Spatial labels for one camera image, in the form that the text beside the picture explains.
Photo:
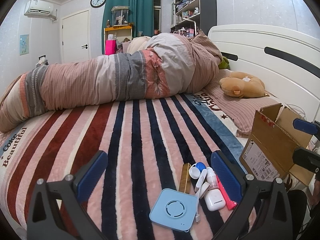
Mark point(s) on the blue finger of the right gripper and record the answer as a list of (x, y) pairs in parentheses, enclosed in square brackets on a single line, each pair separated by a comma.
[(306, 159), (311, 128)]

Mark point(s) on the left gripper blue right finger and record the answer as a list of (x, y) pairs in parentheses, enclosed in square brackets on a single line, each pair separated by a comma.
[(230, 175)]

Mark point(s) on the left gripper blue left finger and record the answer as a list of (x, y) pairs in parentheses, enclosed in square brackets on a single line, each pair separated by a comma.
[(88, 176)]

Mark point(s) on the pink marker pen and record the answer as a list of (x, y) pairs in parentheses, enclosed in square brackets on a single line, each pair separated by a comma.
[(229, 203)]

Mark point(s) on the white earbuds case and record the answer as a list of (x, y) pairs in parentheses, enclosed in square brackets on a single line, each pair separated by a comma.
[(214, 200)]

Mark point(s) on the gold rectangular bar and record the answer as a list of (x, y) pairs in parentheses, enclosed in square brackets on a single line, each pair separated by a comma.
[(185, 180)]

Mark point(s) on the light blue square device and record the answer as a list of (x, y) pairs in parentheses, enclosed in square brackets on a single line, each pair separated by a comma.
[(174, 210)]

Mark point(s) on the small white dropper bottle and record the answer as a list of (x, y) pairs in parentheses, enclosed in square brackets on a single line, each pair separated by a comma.
[(211, 178)]

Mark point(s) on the striped plush blanket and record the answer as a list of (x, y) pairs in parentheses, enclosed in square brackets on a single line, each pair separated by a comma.
[(147, 142)]

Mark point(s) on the blue white contact lens case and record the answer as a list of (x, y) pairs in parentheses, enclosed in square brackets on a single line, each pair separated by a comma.
[(196, 169)]

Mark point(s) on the cardboard box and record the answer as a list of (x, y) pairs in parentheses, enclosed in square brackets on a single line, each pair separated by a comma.
[(270, 146)]

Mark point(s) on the white bed headboard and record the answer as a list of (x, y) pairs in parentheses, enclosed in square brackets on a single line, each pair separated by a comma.
[(287, 61)]

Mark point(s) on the brown plush toy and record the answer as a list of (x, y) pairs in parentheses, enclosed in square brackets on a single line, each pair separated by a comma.
[(242, 85)]

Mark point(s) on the green plush toy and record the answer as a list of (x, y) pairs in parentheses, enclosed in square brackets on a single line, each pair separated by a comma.
[(224, 63)]

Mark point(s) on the rolled patchwork quilt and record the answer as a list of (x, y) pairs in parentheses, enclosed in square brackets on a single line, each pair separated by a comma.
[(170, 64)]

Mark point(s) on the pink gift bag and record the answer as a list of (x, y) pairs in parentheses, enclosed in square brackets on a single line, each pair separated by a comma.
[(110, 47)]

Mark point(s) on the yellow shelf cabinet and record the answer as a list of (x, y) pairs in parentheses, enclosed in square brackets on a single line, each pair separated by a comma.
[(119, 33)]

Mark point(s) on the white door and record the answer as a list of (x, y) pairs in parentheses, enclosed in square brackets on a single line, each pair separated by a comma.
[(75, 37)]

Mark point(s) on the glass display case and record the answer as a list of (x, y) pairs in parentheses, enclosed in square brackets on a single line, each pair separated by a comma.
[(120, 15)]

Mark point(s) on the dark bookshelf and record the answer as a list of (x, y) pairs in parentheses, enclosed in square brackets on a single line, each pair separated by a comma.
[(190, 16)]

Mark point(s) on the white air conditioner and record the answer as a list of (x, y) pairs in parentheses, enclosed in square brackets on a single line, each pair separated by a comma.
[(40, 8)]

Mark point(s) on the teal curtain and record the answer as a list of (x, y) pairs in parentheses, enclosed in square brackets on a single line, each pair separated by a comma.
[(140, 14)]

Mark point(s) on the pink corduroy pillow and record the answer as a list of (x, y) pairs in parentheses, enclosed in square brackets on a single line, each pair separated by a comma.
[(241, 111)]

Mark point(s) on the blue wall poster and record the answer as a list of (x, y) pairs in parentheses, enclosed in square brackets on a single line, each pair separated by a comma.
[(24, 44)]

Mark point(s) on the round wall clock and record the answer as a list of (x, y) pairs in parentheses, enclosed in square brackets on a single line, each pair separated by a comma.
[(97, 3)]

